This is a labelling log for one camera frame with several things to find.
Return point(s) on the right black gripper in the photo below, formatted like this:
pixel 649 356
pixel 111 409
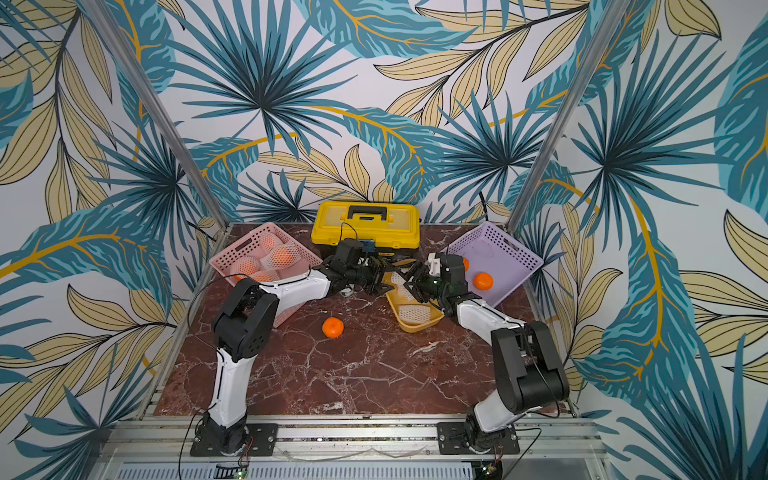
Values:
pixel 424 283

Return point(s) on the yellow oval tray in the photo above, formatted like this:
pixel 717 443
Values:
pixel 395 301

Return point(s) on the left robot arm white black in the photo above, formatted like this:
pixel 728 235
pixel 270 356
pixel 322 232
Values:
pixel 245 320

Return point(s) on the purple plastic basket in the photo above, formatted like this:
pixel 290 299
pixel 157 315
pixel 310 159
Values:
pixel 489 249

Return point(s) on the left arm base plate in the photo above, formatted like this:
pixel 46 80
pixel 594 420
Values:
pixel 240 440

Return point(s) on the right aluminium frame post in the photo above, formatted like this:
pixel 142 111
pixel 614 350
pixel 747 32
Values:
pixel 609 23

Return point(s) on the left aluminium frame post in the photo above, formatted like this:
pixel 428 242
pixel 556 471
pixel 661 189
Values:
pixel 108 29

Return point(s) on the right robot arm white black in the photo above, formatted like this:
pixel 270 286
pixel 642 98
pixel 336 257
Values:
pixel 528 371

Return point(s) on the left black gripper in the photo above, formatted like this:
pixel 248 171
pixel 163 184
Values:
pixel 379 266

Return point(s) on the aluminium frame post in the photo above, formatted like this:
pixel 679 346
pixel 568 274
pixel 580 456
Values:
pixel 108 29
pixel 609 23

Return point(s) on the pink plastic basket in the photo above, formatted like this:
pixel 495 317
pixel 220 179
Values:
pixel 267 253

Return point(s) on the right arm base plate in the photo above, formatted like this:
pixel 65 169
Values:
pixel 459 438

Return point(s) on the yellow black toolbox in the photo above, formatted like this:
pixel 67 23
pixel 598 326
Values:
pixel 384 228

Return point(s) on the front aluminium rail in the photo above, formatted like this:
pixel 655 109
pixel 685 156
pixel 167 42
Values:
pixel 356 447

